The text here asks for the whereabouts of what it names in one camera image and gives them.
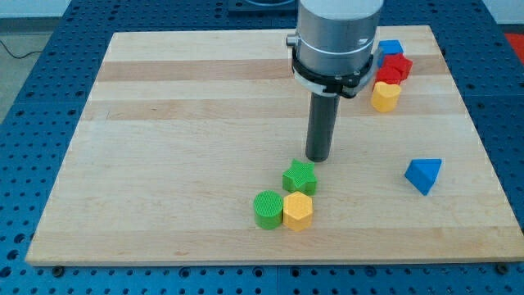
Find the blue triangle block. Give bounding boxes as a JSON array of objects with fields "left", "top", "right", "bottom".
[{"left": 404, "top": 158, "right": 442, "bottom": 196}]

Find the black cable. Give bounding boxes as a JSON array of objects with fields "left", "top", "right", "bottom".
[{"left": 0, "top": 39, "right": 44, "bottom": 60}]

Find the yellow heart block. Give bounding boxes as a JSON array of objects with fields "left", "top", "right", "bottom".
[{"left": 371, "top": 82, "right": 402, "bottom": 112}]

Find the yellow hexagon block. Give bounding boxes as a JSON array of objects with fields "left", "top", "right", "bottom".
[{"left": 282, "top": 192, "right": 314, "bottom": 232}]

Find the red object at edge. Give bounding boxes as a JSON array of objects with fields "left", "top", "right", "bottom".
[{"left": 504, "top": 33, "right": 524, "bottom": 63}]

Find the green star block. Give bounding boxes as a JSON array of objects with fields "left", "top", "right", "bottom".
[{"left": 282, "top": 159, "right": 318, "bottom": 196}]

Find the blue cube block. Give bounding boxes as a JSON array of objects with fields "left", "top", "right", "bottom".
[{"left": 378, "top": 39, "right": 404, "bottom": 67}]

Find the wooden board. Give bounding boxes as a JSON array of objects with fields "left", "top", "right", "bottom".
[{"left": 26, "top": 25, "right": 523, "bottom": 266}]

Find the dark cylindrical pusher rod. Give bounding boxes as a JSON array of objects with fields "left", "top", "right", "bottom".
[{"left": 305, "top": 93, "right": 340, "bottom": 162}]

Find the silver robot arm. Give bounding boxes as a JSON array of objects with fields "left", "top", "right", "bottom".
[{"left": 287, "top": 0, "right": 384, "bottom": 98}]

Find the red circle block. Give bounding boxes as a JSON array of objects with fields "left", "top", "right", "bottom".
[{"left": 375, "top": 66, "right": 402, "bottom": 85}]

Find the green cylinder block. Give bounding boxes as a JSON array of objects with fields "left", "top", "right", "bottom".
[{"left": 253, "top": 190, "right": 283, "bottom": 229}]

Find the red star block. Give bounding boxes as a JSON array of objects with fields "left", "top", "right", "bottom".
[{"left": 382, "top": 53, "right": 413, "bottom": 80}]

